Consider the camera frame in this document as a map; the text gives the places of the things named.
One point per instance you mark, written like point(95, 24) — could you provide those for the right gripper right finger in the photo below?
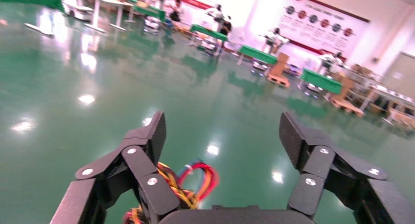
point(321, 164)

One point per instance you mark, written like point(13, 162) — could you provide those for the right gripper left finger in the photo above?
point(139, 165)

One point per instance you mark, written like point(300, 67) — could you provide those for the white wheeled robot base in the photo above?
point(77, 10)
point(152, 23)

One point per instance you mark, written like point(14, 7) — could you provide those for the standing person in background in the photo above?
point(275, 39)
point(330, 62)
point(215, 12)
point(226, 26)

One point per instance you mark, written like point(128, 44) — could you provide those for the grey door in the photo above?
point(400, 75)

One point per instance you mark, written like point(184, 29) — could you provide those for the seated person in background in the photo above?
point(176, 13)

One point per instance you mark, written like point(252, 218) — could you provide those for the wall poster with circles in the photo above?
point(321, 28)

